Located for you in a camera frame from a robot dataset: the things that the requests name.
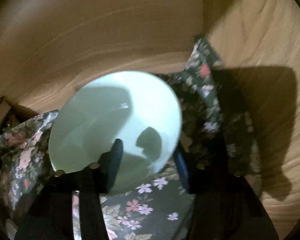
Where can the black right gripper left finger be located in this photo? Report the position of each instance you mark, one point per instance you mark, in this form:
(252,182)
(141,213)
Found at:
(101,178)

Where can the mint green bowl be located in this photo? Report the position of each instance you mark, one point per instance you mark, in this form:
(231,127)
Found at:
(138,108)

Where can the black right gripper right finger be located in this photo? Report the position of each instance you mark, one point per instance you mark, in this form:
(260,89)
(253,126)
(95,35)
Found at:
(216,193)

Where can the dark floral cloth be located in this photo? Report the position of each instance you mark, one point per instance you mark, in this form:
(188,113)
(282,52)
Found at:
(215,120)

